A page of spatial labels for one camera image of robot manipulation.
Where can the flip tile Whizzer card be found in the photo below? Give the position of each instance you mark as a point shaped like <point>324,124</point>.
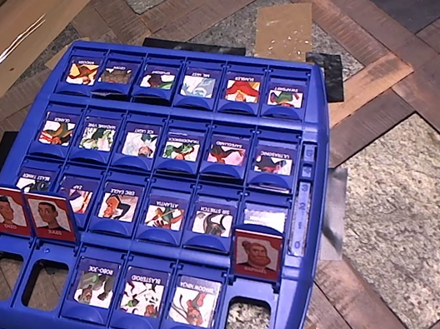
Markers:
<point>83,72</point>

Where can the flip tile Mr Mist card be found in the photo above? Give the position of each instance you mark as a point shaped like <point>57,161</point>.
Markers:
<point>198,85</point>

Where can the grey silvery tape piece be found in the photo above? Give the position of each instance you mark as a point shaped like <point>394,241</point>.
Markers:
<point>335,209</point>

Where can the brown tape patch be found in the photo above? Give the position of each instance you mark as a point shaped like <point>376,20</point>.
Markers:
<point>285,29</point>

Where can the red card tile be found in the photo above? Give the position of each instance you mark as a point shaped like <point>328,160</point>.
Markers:
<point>256,255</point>
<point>51,216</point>
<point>142,293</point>
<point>5,209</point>

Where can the black tape patch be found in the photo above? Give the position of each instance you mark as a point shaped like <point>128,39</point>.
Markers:
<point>332,75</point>

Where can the flip tile Sir Stretch card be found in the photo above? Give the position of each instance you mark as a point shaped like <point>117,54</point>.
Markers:
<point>212,220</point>

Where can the flip tile Eric Eagle card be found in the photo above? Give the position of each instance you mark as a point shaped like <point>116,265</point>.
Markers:
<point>118,202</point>

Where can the flip tile Sprocket card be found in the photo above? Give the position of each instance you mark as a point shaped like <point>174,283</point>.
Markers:
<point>157,78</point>

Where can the flip tile Shadow Ninja card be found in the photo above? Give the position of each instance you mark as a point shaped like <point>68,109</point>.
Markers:
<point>194,301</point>

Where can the flip tile Atlanta card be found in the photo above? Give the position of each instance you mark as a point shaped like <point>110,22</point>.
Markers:
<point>165,214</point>

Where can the flip tile Robo-Joe card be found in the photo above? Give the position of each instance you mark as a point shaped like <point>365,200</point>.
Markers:
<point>95,283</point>

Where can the flip tile Gecon card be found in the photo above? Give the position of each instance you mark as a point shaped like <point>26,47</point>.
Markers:
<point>116,75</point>

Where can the flip tile Safeguard card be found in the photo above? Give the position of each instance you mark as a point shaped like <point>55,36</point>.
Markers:
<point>227,154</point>

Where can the flip tile Ultrasonic card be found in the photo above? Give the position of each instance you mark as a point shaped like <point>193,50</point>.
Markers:
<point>273,163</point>

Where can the flip tile Rumbler card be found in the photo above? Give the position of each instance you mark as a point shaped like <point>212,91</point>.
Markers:
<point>242,90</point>

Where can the tan tape piece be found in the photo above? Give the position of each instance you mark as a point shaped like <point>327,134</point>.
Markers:
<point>63,51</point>

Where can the blue guess who game board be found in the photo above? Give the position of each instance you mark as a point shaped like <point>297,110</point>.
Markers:
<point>291,294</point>

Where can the flip tile blank silvery card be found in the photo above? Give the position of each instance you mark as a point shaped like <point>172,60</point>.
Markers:
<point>265,216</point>

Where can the flip tile Zap card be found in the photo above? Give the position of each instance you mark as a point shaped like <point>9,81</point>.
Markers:
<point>80,192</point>

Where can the black tape piece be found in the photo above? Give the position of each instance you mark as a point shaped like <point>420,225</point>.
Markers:
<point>0,153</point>

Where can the flip tile Beast Tamer card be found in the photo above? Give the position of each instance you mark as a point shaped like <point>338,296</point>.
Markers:
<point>36,177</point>

